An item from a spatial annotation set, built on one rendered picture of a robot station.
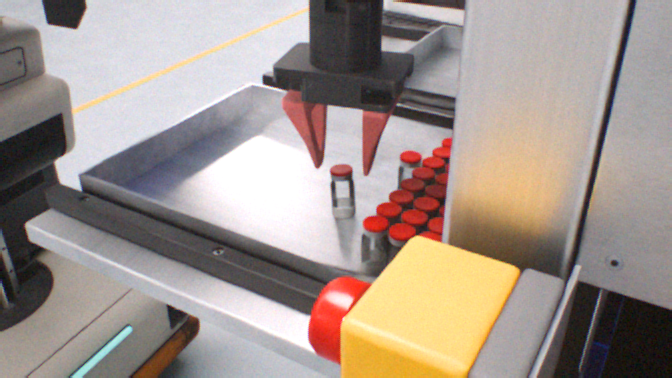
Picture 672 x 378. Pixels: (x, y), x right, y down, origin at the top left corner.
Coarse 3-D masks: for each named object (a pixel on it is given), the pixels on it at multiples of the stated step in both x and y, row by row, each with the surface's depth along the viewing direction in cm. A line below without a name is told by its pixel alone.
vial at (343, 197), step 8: (352, 176) 56; (336, 184) 56; (344, 184) 56; (352, 184) 56; (336, 192) 56; (344, 192) 56; (352, 192) 56; (336, 200) 57; (344, 200) 56; (352, 200) 57; (336, 208) 57; (344, 208) 57; (352, 208) 57; (336, 216) 57; (344, 216) 57
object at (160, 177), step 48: (240, 96) 76; (144, 144) 64; (192, 144) 70; (240, 144) 70; (288, 144) 70; (336, 144) 70; (384, 144) 70; (432, 144) 68; (96, 192) 58; (144, 192) 62; (192, 192) 62; (240, 192) 62; (288, 192) 62; (384, 192) 62; (240, 240) 50; (288, 240) 55; (336, 240) 55
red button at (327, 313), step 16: (336, 288) 29; (352, 288) 29; (368, 288) 29; (320, 304) 29; (336, 304) 28; (352, 304) 28; (320, 320) 28; (336, 320) 28; (320, 336) 28; (336, 336) 28; (320, 352) 29; (336, 352) 28
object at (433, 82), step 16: (432, 32) 95; (448, 32) 98; (416, 48) 90; (432, 48) 96; (448, 48) 98; (416, 64) 92; (432, 64) 92; (448, 64) 92; (416, 80) 87; (432, 80) 87; (448, 80) 87; (416, 96) 76; (432, 96) 75; (448, 96) 74
